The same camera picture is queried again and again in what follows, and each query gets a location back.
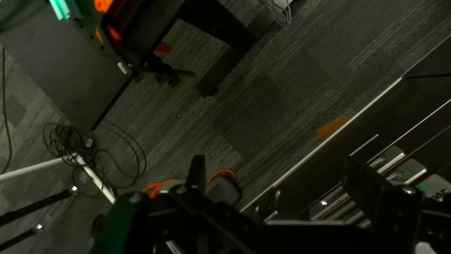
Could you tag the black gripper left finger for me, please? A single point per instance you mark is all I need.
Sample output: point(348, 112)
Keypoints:
point(142, 220)

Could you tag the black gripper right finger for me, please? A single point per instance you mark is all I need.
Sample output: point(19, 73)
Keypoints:
point(395, 220)

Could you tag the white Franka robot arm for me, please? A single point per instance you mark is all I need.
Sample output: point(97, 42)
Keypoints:
point(61, 9)

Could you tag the dark drawer cabinet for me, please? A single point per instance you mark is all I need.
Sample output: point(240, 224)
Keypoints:
point(432, 61)

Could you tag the white metal bar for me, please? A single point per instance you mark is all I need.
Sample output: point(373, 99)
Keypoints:
point(61, 162)

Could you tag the orange floor tape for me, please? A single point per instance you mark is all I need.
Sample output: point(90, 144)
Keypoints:
point(332, 129)

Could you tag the black metal stand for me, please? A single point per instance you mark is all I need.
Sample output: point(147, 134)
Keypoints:
point(71, 71)

